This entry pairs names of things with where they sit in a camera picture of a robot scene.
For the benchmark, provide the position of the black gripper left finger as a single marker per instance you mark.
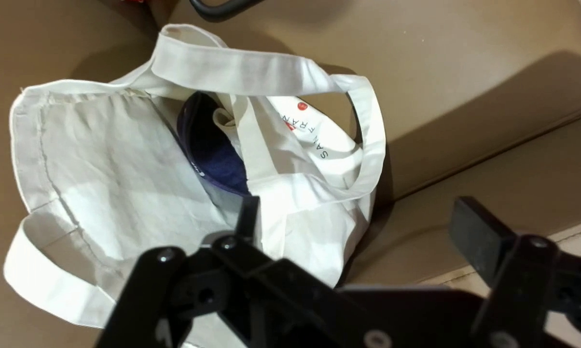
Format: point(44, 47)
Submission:
point(173, 291)

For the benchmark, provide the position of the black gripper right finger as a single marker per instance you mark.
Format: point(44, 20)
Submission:
point(521, 271)

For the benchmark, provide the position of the white canvas tote bag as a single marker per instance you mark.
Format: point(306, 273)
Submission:
point(108, 167)

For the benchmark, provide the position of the navy blue round object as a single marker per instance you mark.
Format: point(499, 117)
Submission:
point(212, 148)

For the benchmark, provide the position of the tan leather armchair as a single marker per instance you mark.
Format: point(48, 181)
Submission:
point(482, 97)

